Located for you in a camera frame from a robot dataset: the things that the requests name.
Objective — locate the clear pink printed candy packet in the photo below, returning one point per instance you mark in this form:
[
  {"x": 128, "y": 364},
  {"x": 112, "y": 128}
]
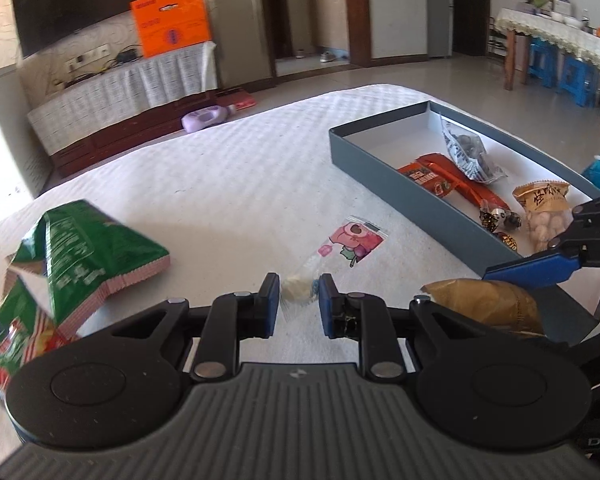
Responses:
[{"x": 352, "y": 240}]

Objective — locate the blue plastic stool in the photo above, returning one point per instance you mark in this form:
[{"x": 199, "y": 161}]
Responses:
[
  {"x": 580, "y": 80},
  {"x": 542, "y": 65}
]

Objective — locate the wooden kitchen cabinet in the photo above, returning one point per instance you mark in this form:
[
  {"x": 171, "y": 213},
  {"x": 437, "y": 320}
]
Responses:
[{"x": 327, "y": 22}]

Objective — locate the clear sunflower seed packet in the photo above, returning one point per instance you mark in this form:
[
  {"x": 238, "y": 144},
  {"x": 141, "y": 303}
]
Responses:
[{"x": 467, "y": 152}]

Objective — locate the tan peanut packet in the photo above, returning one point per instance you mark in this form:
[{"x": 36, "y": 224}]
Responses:
[{"x": 540, "y": 205}]

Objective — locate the orange snack packet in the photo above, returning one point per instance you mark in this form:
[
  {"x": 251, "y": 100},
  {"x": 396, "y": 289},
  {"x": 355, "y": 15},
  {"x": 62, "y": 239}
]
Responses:
[{"x": 420, "y": 176}]

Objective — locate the grey cardboard box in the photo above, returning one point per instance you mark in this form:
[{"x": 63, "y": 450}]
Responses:
[{"x": 380, "y": 170}]

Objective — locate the black wall television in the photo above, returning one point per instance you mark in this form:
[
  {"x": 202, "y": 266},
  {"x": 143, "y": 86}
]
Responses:
[{"x": 70, "y": 5}]

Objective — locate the orange cardboard box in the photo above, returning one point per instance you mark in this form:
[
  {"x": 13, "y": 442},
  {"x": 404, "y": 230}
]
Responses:
[{"x": 172, "y": 20}]

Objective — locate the green shrimp chips bag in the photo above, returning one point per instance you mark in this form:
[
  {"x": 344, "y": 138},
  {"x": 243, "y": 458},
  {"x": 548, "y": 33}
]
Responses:
[{"x": 80, "y": 250}]

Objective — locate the white wall sockets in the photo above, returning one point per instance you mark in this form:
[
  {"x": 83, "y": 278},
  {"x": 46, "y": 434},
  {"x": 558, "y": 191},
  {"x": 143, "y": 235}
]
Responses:
[{"x": 87, "y": 57}]

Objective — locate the lace cloth dining table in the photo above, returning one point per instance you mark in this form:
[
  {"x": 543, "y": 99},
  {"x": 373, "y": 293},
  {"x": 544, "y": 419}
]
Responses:
[{"x": 555, "y": 35}]

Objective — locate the white chest freezer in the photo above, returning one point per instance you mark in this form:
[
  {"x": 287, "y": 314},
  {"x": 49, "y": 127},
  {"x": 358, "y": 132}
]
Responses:
[{"x": 2, "y": 160}]

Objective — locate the long orange snack bar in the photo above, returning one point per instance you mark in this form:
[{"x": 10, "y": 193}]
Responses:
[{"x": 467, "y": 185}]

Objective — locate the olive brown wafer packet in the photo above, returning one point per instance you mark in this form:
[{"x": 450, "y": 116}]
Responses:
[{"x": 480, "y": 305}]

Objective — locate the grey refrigerator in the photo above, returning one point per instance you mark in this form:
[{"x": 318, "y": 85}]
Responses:
[{"x": 439, "y": 10}]

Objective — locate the red flat mat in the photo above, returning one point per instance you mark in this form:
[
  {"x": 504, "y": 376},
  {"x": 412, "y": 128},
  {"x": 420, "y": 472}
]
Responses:
[{"x": 237, "y": 100}]

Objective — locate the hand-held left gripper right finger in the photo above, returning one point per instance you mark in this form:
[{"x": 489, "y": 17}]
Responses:
[{"x": 326, "y": 310}]

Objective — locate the cloth covered television cabinet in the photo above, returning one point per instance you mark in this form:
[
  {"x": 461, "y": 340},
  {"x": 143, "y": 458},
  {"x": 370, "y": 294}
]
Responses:
[{"x": 120, "y": 95}]

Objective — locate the purple plastic bottle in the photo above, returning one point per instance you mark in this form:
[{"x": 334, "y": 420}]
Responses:
[{"x": 207, "y": 117}]

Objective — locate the white box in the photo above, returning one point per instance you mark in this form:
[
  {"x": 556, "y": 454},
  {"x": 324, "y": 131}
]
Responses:
[{"x": 562, "y": 6}]

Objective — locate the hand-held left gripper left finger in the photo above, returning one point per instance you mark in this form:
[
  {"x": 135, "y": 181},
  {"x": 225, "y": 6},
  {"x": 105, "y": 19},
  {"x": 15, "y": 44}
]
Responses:
[{"x": 270, "y": 310}]

